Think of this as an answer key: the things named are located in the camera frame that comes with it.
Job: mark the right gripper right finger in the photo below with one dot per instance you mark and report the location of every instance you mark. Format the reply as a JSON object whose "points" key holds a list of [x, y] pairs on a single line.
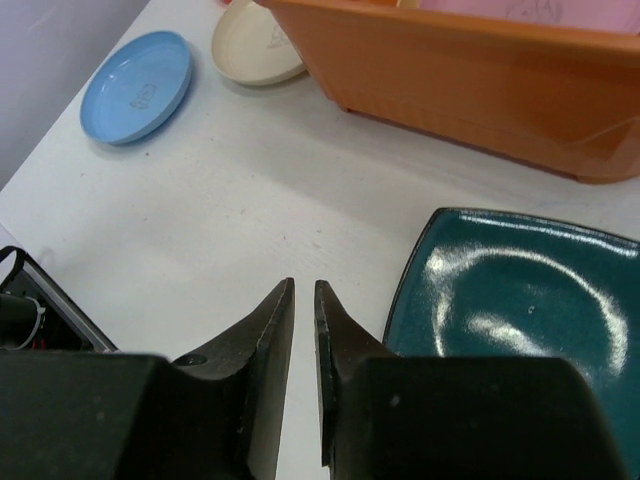
{"points": [[355, 386]]}

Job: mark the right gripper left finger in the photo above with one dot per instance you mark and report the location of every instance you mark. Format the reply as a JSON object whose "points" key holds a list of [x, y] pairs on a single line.
{"points": [[239, 402]]}

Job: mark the cream round plate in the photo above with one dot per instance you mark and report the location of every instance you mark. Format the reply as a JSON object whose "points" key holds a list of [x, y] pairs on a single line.
{"points": [[249, 47]]}

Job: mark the pink round plate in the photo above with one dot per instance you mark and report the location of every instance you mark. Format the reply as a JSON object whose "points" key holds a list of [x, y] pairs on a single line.
{"points": [[611, 16]]}

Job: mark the orange plastic bin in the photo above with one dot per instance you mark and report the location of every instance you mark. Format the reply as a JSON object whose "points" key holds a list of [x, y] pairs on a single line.
{"points": [[561, 99]]}

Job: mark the teal square plate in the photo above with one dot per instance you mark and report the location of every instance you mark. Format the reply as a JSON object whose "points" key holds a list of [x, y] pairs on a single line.
{"points": [[483, 283]]}

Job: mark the blue round plate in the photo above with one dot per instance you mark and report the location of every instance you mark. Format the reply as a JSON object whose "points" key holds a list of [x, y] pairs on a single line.
{"points": [[137, 88]]}

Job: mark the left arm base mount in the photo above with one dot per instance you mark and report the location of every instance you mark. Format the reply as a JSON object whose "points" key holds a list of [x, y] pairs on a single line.
{"points": [[36, 313]]}

